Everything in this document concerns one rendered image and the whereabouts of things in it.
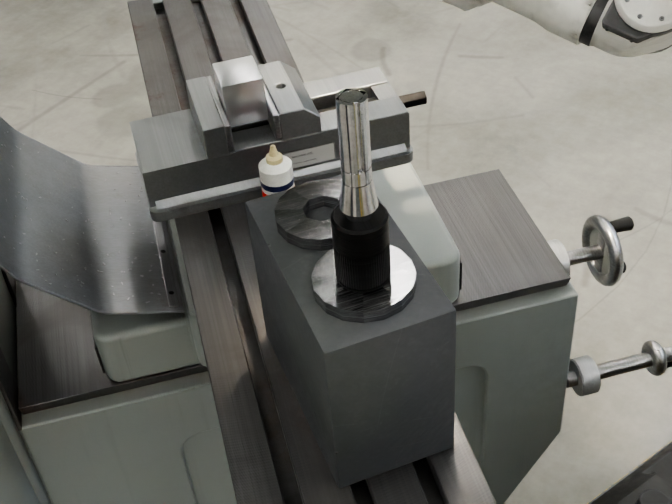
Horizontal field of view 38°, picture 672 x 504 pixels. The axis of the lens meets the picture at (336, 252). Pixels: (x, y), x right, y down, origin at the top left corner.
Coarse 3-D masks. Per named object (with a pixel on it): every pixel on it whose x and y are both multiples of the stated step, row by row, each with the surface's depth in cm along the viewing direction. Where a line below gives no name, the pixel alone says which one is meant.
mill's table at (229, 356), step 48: (144, 0) 169; (192, 0) 172; (240, 0) 167; (144, 48) 156; (192, 48) 155; (240, 48) 154; (288, 48) 154; (192, 240) 120; (240, 240) 120; (192, 288) 114; (240, 288) 117; (240, 336) 108; (240, 384) 102; (288, 384) 102; (240, 432) 98; (288, 432) 97; (240, 480) 93; (288, 480) 96; (384, 480) 92; (432, 480) 95; (480, 480) 91
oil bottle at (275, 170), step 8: (272, 152) 115; (264, 160) 117; (272, 160) 115; (280, 160) 116; (288, 160) 117; (264, 168) 116; (272, 168) 116; (280, 168) 116; (288, 168) 116; (264, 176) 116; (272, 176) 115; (280, 176) 116; (288, 176) 116; (264, 184) 117; (272, 184) 116; (280, 184) 116; (288, 184) 117; (264, 192) 118; (272, 192) 117
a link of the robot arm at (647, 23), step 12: (624, 0) 98; (636, 0) 97; (648, 0) 97; (660, 0) 97; (624, 12) 98; (636, 12) 97; (648, 12) 97; (660, 12) 97; (636, 24) 97; (648, 24) 97; (660, 24) 97
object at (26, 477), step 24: (0, 288) 138; (0, 312) 134; (0, 336) 131; (0, 360) 125; (0, 384) 123; (0, 408) 124; (0, 432) 125; (0, 456) 125; (24, 456) 130; (0, 480) 127; (24, 480) 131
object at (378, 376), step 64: (320, 192) 93; (256, 256) 98; (320, 256) 88; (320, 320) 82; (384, 320) 82; (448, 320) 82; (320, 384) 84; (384, 384) 84; (448, 384) 88; (320, 448) 95; (384, 448) 90; (448, 448) 94
